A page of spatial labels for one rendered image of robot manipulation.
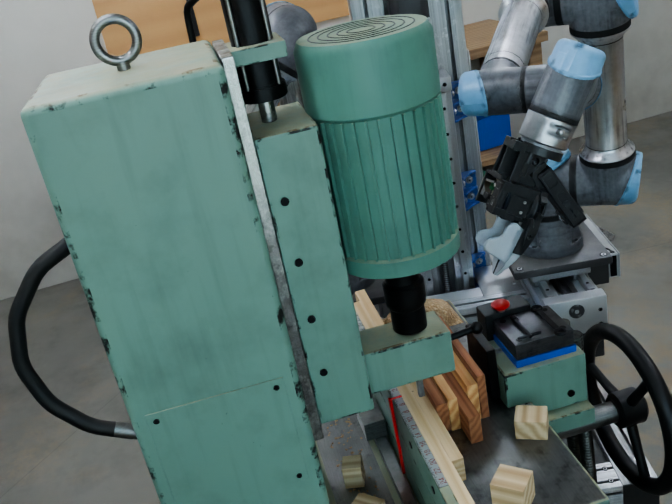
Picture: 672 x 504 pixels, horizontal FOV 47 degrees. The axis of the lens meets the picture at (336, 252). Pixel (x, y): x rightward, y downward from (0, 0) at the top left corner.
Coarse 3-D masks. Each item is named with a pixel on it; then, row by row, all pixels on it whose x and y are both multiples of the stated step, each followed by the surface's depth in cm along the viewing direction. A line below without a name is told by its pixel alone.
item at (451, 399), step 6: (432, 378) 122; (438, 378) 121; (438, 384) 120; (444, 384) 120; (444, 390) 118; (450, 390) 118; (444, 396) 117; (450, 396) 117; (450, 402) 116; (456, 402) 116; (450, 408) 116; (456, 408) 117; (450, 414) 117; (456, 414) 117; (450, 420) 117; (456, 420) 118; (456, 426) 118
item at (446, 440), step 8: (360, 296) 154; (368, 304) 150; (368, 312) 148; (376, 312) 147; (376, 320) 144; (408, 384) 124; (424, 408) 118; (432, 408) 118; (432, 416) 116; (432, 424) 114; (440, 424) 114; (440, 432) 112; (448, 432) 112; (440, 440) 111; (448, 440) 110; (448, 448) 109; (456, 448) 109; (456, 456) 107; (456, 464) 107; (464, 472) 108
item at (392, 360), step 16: (432, 320) 115; (368, 336) 115; (384, 336) 114; (400, 336) 113; (416, 336) 112; (432, 336) 112; (448, 336) 112; (368, 352) 111; (384, 352) 111; (400, 352) 112; (416, 352) 112; (432, 352) 113; (448, 352) 113; (368, 368) 111; (384, 368) 112; (400, 368) 113; (416, 368) 113; (432, 368) 114; (448, 368) 114; (384, 384) 113; (400, 384) 114
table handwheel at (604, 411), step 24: (600, 336) 129; (624, 336) 123; (648, 360) 118; (600, 384) 136; (648, 384) 117; (600, 408) 128; (624, 408) 126; (648, 408) 127; (576, 432) 127; (600, 432) 140; (624, 456) 136; (648, 480) 127
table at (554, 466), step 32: (384, 416) 133; (512, 416) 119; (576, 416) 122; (480, 448) 114; (512, 448) 112; (544, 448) 111; (416, 480) 117; (480, 480) 108; (544, 480) 105; (576, 480) 104
